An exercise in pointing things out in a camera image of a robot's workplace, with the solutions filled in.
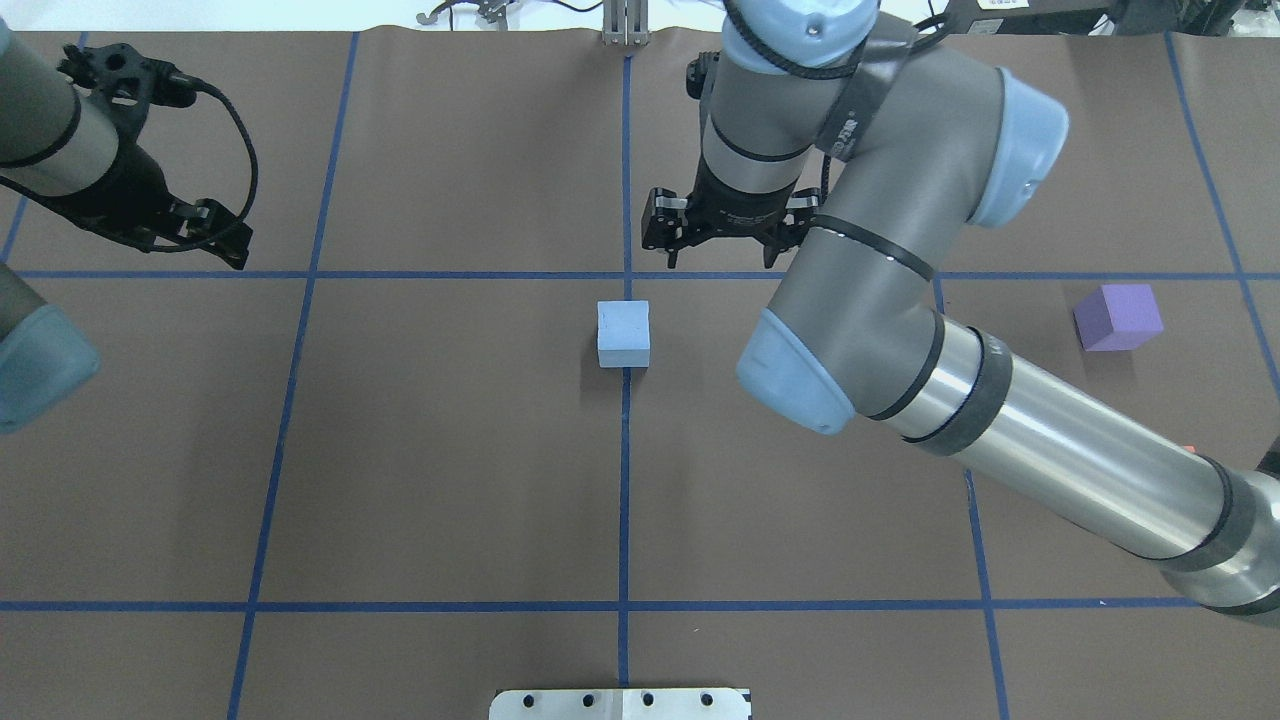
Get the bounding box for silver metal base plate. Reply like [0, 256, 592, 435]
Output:
[488, 687, 754, 719]

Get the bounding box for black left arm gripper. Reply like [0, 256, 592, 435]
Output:
[60, 141, 253, 270]

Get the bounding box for purple foam block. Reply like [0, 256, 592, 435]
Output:
[1071, 284, 1165, 352]

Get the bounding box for light blue foam block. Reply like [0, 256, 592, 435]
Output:
[596, 300, 652, 369]

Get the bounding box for aluminium frame post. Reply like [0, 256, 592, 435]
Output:
[602, 0, 652, 47]

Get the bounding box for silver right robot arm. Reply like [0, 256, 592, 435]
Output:
[641, 1, 1279, 626]

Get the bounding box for brown paper table mat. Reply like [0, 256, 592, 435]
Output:
[3, 31, 1277, 719]

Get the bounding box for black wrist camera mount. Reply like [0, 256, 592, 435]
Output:
[58, 44, 202, 142]

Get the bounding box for black camera cable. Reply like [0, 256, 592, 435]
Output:
[150, 78, 261, 251]

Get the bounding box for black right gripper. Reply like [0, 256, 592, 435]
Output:
[641, 160, 823, 270]

